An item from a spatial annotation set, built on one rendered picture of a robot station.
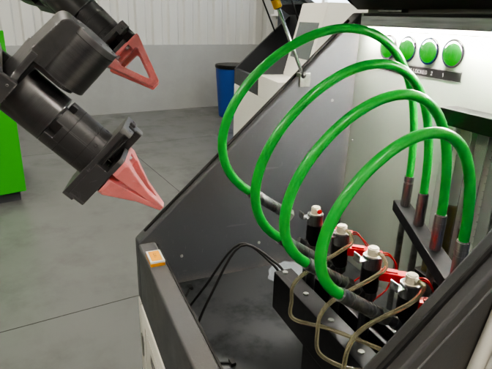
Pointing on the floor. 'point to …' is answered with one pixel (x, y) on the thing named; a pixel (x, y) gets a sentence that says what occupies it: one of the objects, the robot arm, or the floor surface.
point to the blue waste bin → (225, 84)
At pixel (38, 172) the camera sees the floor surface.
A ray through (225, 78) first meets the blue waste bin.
